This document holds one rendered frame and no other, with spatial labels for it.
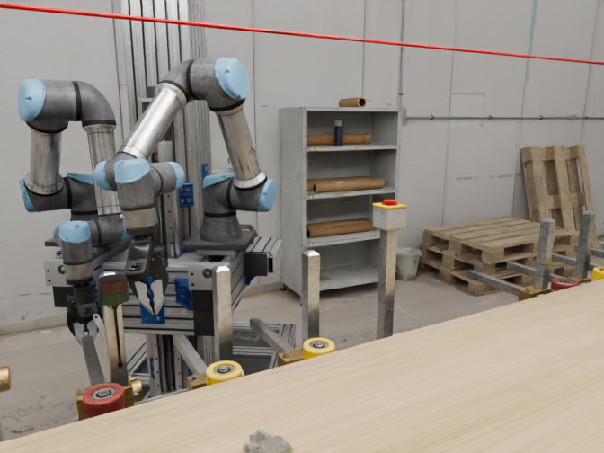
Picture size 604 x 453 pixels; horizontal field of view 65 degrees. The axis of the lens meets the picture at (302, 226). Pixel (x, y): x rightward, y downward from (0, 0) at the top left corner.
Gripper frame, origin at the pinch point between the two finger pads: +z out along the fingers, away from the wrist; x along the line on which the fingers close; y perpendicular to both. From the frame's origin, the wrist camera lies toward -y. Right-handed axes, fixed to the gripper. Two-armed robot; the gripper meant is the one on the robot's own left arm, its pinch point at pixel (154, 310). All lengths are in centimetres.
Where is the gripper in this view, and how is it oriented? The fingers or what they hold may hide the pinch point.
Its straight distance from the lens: 119.5
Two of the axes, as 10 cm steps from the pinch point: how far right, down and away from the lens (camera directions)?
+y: -0.9, -2.1, 9.7
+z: 0.9, 9.7, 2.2
